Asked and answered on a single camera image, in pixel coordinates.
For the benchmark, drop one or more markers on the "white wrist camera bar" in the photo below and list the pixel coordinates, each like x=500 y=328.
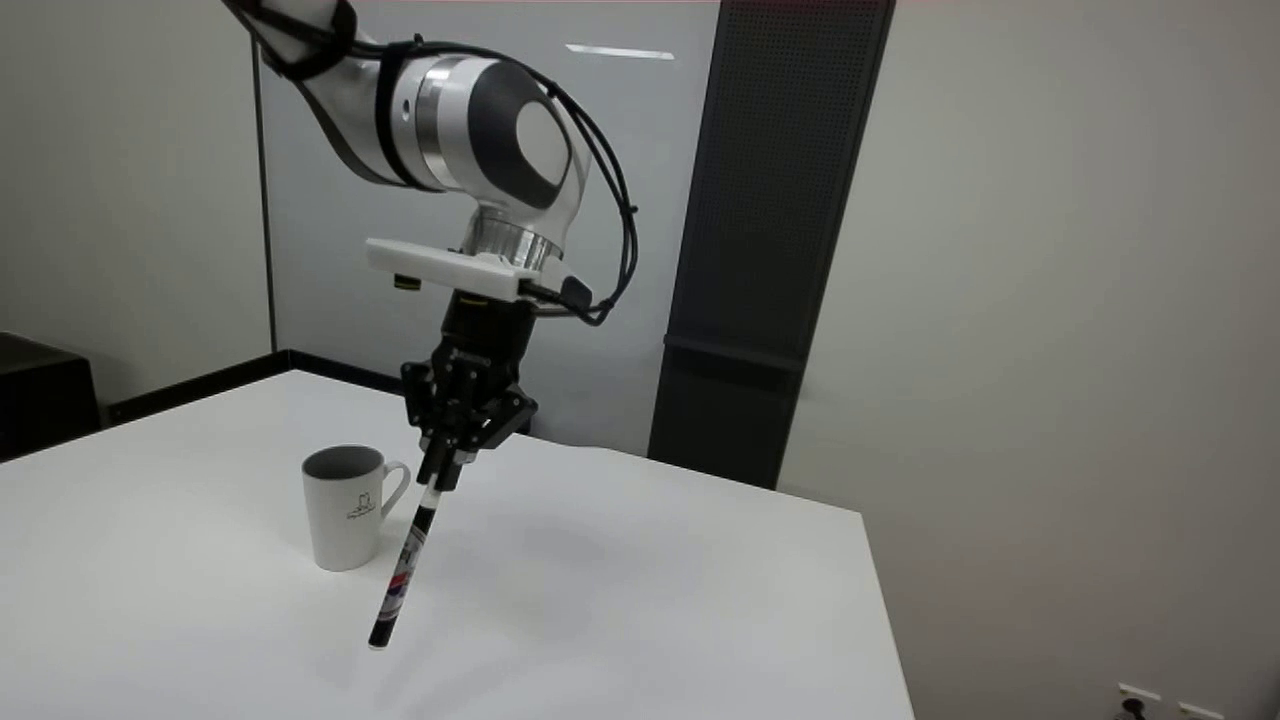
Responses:
x=480 y=275

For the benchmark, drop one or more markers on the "black and white marker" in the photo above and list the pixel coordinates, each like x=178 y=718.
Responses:
x=407 y=568

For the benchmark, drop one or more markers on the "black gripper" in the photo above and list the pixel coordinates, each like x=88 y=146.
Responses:
x=469 y=395

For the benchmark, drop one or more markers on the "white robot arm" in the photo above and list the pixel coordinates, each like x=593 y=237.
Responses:
x=465 y=122

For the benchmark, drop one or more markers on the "white ceramic mug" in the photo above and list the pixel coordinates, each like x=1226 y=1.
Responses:
x=351 y=493

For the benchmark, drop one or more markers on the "dark cabinet at left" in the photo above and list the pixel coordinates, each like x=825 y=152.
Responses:
x=44 y=398

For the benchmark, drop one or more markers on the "dark vertical pillar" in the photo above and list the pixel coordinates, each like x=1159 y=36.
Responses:
x=784 y=114

